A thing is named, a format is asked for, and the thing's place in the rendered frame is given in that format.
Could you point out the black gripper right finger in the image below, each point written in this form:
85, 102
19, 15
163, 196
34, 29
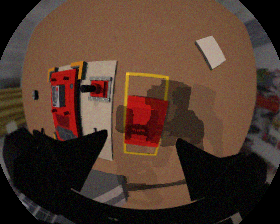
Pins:
202, 170

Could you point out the yellow rectangular outline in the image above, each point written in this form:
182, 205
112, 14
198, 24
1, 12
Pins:
125, 105

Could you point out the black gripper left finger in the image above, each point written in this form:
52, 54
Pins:
75, 157

